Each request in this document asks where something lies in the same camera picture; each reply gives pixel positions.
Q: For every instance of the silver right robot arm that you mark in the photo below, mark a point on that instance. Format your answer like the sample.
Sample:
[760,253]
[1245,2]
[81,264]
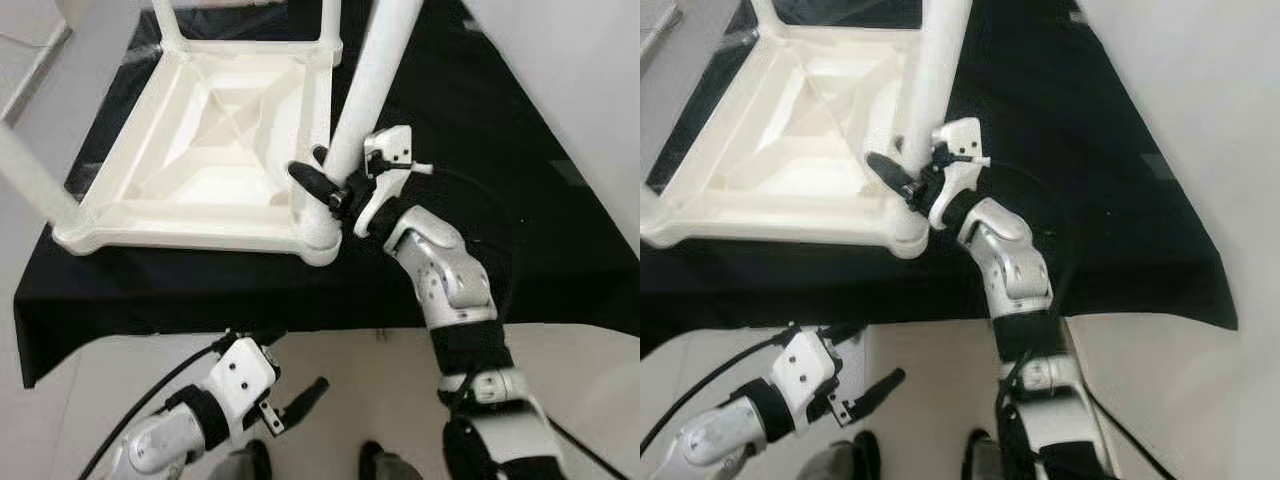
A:
[1010,265]
[445,270]

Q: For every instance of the dark robot left foot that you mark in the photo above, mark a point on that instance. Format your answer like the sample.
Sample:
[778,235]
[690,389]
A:
[840,460]
[245,462]

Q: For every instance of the dark robot foot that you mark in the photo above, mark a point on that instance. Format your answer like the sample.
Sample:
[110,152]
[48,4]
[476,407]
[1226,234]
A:
[980,460]
[385,465]
[245,462]
[840,460]

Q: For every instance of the dark robot right foot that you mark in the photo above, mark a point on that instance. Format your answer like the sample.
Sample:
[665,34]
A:
[385,465]
[980,460]

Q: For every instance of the black table cloth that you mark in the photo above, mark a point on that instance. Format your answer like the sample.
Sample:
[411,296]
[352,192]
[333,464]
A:
[1100,250]
[560,250]

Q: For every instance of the clear tape patch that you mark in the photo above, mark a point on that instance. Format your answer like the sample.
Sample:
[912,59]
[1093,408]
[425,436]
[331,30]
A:
[740,40]
[147,28]

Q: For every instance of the grey tape patch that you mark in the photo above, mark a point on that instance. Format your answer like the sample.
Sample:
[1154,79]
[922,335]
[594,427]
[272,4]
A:
[572,172]

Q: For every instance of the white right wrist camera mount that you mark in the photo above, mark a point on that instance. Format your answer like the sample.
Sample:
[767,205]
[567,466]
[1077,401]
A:
[385,150]
[962,140]

